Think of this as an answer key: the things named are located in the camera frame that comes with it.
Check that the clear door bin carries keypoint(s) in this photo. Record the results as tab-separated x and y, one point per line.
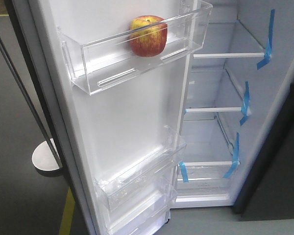
154	199
166	154
95	66

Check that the dark grey fridge body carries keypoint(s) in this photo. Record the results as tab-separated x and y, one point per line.
262	187

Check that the clear lower door bin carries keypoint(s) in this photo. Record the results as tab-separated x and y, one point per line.
154	199

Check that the open fridge door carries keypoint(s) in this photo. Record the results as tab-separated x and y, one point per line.
98	135

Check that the clear upper door bin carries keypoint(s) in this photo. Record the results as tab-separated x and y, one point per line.
95	66

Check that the metal stand with round base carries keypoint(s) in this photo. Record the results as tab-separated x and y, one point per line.
45	157

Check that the lower glass fridge shelf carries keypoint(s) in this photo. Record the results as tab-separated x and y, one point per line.
212	152

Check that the glass fridge shelf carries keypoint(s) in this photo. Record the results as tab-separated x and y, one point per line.
212	152
216	92
232	40

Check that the red yellow apple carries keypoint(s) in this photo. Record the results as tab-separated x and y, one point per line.
150	41

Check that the middle glass fridge shelf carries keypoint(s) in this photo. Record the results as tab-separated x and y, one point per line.
216	92

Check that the clear middle door bin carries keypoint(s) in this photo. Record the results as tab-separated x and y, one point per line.
166	154

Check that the clear fridge crisper drawer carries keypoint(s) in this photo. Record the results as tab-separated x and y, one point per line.
203	180

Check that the upper glass fridge shelf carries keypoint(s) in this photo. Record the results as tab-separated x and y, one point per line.
232	40

